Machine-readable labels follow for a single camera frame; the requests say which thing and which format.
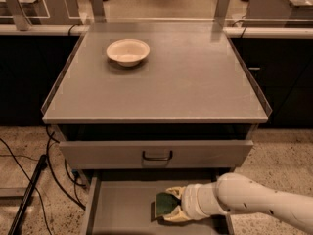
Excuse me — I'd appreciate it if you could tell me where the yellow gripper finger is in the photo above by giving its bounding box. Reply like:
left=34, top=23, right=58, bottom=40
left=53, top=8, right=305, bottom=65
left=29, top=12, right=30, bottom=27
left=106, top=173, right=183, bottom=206
left=163, top=206, right=190, bottom=223
left=165, top=186, right=186, bottom=200

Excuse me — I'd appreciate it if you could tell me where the green and yellow sponge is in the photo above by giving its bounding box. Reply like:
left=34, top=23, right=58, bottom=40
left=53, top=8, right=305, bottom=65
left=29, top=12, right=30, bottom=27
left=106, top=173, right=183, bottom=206
left=155, top=192, right=181, bottom=218

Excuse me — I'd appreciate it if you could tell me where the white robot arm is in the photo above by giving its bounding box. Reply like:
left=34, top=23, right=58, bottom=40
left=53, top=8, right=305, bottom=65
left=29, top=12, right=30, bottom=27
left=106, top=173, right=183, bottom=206
left=156, top=173, right=313, bottom=235

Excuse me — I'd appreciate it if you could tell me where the grey top drawer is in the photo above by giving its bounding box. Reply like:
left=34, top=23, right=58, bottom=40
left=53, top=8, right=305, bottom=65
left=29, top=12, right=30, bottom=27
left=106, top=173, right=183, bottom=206
left=60, top=140, right=253, bottom=169

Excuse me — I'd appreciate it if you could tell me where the grey open middle drawer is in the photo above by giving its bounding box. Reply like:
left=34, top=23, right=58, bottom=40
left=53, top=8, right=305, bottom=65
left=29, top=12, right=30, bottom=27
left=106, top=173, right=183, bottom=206
left=79, top=177, right=234, bottom=235

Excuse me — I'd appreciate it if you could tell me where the grey metal drawer cabinet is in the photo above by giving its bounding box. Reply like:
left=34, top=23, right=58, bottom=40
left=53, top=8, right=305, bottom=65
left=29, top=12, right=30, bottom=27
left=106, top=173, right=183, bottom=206
left=40, top=20, right=273, bottom=235

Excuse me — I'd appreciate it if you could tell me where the black bar on floor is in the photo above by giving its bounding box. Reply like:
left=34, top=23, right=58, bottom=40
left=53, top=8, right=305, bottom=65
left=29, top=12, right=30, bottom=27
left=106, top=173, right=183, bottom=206
left=8, top=155, right=47, bottom=235

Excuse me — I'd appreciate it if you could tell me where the white bowl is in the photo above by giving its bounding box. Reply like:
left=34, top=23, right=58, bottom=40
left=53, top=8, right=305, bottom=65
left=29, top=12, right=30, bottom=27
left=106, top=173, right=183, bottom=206
left=106, top=39, right=150, bottom=67

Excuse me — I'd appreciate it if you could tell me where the black drawer handle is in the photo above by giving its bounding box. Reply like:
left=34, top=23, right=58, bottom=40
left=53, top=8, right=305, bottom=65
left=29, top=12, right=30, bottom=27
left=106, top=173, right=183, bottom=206
left=142, top=151, right=173, bottom=162

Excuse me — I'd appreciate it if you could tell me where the black floor cable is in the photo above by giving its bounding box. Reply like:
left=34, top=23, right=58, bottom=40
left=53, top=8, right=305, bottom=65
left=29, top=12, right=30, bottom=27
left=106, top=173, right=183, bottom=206
left=0, top=124, right=87, bottom=235

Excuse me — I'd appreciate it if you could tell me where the white horizontal rail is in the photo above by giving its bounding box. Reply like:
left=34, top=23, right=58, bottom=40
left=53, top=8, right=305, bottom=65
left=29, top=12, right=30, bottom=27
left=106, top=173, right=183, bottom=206
left=0, top=24, right=313, bottom=39

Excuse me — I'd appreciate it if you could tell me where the right grey metal post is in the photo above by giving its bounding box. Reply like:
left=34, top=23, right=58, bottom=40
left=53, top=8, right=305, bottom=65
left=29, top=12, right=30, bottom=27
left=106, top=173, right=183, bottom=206
left=214, top=0, right=231, bottom=21

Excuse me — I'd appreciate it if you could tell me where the grey metal post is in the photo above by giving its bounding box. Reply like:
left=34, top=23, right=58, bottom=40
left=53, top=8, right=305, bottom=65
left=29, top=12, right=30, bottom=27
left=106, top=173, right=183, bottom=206
left=5, top=0, right=31, bottom=31
left=90, top=0, right=106, bottom=23
left=214, top=0, right=231, bottom=21

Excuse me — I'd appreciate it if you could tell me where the middle grey metal post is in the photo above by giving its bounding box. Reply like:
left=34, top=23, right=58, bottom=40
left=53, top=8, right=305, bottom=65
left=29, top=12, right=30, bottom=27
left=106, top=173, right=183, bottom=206
left=90, top=0, right=106, bottom=23

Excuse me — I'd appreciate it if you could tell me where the left grey metal post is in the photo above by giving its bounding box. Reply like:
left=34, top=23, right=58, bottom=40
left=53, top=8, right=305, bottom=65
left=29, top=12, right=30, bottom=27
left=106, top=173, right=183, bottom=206
left=5, top=0, right=31, bottom=31

